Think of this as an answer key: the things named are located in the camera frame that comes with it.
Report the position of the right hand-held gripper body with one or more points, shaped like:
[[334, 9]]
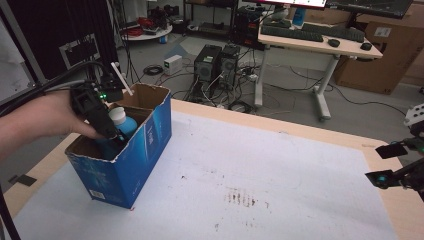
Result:
[[415, 160]]

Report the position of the blue bottle on desk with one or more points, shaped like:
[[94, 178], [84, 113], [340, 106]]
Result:
[[299, 16]]

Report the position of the blue bottle with white cap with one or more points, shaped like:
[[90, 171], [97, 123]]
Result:
[[128, 126]]

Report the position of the black computer mouse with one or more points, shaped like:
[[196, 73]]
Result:
[[365, 46], [333, 42]]

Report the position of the person's left hand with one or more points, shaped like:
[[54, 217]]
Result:
[[56, 115]]

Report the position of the large brown cardboard box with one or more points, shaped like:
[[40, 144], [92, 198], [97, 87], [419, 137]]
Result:
[[393, 56]]

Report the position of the black device with red lights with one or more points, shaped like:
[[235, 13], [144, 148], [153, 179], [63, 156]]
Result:
[[246, 28]]

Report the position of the blue cardboard box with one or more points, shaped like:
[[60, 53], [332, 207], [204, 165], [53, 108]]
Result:
[[146, 150]]

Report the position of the white power box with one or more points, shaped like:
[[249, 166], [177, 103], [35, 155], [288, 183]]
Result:
[[173, 64]]

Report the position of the black tape patch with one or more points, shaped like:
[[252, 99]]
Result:
[[24, 180]]

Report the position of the computer monitor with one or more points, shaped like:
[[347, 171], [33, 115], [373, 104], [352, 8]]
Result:
[[290, 2], [370, 7]]

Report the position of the black keyboard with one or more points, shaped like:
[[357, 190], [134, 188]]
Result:
[[291, 33], [333, 31]]

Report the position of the wooden desk with white legs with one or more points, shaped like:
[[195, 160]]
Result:
[[320, 48]]

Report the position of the grey metal stand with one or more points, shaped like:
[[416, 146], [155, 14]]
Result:
[[21, 43]]

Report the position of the round white table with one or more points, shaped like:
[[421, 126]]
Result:
[[151, 32]]

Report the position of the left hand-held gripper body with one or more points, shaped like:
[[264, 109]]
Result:
[[93, 103]]

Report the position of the black computer tower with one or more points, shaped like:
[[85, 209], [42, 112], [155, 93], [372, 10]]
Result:
[[206, 63], [230, 65]]

